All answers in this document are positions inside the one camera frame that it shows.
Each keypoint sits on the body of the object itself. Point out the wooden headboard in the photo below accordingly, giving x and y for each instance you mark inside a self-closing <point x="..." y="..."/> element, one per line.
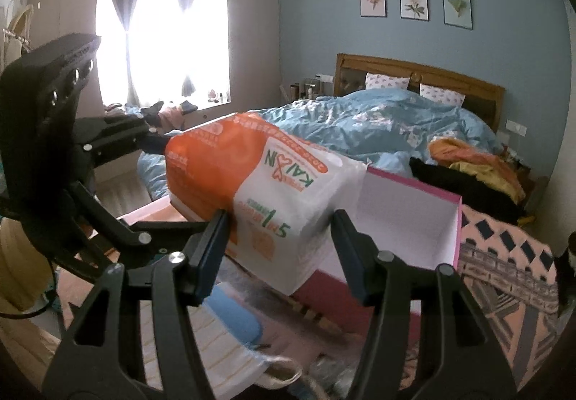
<point x="472" y="94"/>

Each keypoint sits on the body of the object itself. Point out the black clothes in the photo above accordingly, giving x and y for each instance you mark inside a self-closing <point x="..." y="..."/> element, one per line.
<point x="454" y="188"/>

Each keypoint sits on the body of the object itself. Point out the orange yellow clothes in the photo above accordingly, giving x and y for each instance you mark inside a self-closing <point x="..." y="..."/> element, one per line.
<point x="477" y="157"/>

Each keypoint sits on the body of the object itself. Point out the framed pink flower picture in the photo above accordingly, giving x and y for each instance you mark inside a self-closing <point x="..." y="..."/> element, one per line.
<point x="372" y="0"/>

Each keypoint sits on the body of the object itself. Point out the peach patterned blanket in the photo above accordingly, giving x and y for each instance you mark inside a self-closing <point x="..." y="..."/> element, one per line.
<point x="504" y="292"/>

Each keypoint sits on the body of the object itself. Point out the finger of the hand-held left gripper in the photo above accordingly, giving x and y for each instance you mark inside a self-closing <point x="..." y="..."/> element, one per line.
<point x="117" y="134"/>
<point x="135" y="242"/>

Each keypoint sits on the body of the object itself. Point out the dark clothes pile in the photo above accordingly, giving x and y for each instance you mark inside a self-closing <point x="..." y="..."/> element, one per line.
<point x="155" y="112"/>

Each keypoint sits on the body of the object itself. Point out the orange white diaper pack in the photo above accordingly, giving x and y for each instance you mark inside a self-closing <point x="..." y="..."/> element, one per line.
<point x="202" y="166"/>

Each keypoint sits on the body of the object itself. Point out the white pack orange print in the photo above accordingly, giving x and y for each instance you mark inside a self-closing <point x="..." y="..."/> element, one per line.
<point x="225" y="364"/>

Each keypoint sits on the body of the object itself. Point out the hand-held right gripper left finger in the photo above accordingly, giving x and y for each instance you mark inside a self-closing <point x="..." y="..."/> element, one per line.
<point x="215" y="249"/>

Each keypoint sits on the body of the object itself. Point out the blue floral duvet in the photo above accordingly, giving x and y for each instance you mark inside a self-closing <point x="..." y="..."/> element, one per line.
<point x="360" y="125"/>

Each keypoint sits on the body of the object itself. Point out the cluttered bedside table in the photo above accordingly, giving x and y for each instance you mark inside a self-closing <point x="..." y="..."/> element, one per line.
<point x="310" y="89"/>

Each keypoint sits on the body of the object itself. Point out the framed green leaf picture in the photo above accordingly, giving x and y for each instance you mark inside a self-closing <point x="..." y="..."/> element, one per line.
<point x="456" y="8"/>

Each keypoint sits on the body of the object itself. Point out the pink cardboard box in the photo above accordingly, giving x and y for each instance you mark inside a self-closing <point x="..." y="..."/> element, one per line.
<point x="405" y="220"/>

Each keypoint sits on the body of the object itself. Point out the white wall socket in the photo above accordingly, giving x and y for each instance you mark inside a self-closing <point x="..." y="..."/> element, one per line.
<point x="324" y="78"/>
<point x="516" y="127"/>

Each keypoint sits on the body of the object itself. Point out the blue case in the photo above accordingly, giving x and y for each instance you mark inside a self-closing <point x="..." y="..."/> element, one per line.
<point x="236" y="314"/>

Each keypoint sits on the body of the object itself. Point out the person's left forearm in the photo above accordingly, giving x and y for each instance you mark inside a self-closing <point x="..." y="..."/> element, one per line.
<point x="22" y="265"/>

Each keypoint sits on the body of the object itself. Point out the white dotted pillow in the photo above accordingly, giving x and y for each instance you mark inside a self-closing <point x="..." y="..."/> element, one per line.
<point x="387" y="80"/>
<point x="443" y="95"/>

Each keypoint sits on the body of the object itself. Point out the framed white flower picture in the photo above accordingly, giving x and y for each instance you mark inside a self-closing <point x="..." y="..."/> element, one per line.
<point x="414" y="2"/>

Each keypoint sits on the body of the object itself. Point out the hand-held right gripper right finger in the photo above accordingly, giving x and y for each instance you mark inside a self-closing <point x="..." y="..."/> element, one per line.
<point x="350" y="258"/>

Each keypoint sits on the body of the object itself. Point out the grey curtain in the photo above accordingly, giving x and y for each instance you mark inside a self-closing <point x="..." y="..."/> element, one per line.
<point x="119" y="0"/>
<point x="184" y="0"/>

